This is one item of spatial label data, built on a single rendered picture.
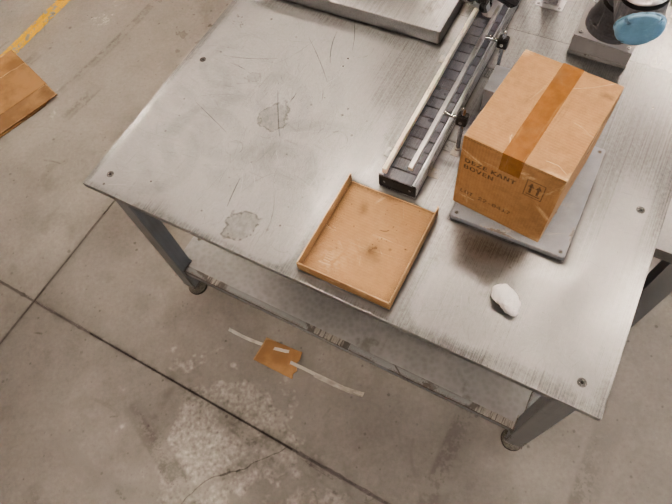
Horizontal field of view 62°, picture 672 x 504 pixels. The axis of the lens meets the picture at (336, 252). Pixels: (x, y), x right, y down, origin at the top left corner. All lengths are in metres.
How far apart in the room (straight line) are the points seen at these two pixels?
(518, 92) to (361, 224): 0.50
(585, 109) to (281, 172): 0.80
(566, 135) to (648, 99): 0.57
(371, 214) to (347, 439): 0.96
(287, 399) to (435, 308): 0.97
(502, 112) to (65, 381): 1.95
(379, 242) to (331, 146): 0.35
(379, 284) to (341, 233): 0.18
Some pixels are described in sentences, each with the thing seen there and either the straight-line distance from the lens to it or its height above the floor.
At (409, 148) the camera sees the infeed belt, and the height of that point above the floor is 0.88.
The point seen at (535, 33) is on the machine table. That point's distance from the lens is 1.96.
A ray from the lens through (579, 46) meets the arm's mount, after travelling 1.90.
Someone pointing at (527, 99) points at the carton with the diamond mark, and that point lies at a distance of 1.37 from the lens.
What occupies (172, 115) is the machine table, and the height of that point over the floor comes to 0.83.
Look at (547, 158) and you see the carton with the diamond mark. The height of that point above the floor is 1.12.
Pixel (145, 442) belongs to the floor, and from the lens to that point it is 2.33.
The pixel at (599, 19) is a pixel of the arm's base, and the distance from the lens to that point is 1.88.
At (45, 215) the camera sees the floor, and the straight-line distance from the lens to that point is 2.96.
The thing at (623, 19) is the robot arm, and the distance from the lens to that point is 1.66.
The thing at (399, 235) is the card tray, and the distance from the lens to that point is 1.46.
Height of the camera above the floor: 2.12
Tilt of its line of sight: 63 degrees down
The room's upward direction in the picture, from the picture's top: 12 degrees counter-clockwise
